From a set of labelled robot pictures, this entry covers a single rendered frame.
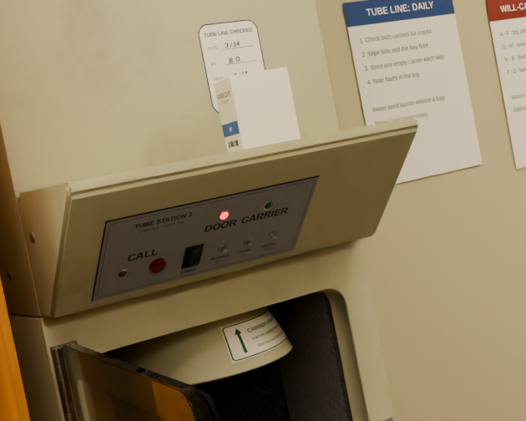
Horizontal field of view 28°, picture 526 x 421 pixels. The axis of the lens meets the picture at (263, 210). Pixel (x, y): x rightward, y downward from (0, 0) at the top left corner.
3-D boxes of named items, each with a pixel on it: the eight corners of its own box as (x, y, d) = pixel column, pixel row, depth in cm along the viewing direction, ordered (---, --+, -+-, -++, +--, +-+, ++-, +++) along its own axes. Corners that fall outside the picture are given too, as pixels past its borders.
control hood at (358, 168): (37, 319, 83) (12, 195, 82) (361, 235, 99) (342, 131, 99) (91, 325, 73) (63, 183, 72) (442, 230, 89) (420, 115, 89)
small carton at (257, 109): (226, 153, 89) (213, 83, 89) (281, 143, 91) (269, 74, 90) (243, 149, 84) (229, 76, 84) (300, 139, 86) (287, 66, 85)
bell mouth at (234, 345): (84, 381, 104) (73, 327, 104) (235, 337, 113) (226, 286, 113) (160, 399, 89) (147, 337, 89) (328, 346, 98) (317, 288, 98)
